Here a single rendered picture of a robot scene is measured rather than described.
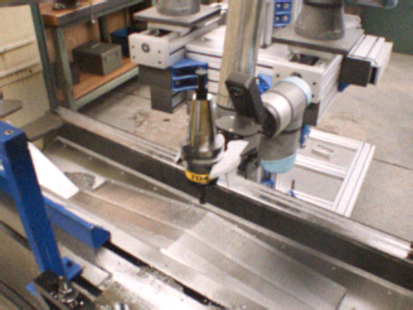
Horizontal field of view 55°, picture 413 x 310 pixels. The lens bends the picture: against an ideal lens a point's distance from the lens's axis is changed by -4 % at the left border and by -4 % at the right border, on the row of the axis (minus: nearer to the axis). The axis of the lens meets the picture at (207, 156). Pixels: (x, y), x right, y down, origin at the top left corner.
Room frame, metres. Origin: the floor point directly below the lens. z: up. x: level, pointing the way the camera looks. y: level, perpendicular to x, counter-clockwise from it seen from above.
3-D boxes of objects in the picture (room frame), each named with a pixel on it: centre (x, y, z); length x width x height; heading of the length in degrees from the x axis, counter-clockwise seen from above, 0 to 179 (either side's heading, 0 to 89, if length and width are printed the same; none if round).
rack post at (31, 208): (0.51, 0.29, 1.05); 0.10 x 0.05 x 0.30; 146
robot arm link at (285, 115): (0.68, -0.11, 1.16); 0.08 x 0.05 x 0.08; 56
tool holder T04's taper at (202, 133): (0.50, 0.01, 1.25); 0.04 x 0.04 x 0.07
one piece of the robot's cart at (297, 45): (1.22, -0.34, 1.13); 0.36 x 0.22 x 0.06; 151
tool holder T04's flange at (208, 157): (0.50, 0.01, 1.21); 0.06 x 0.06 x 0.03
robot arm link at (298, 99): (0.74, -0.15, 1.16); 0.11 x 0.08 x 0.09; 146
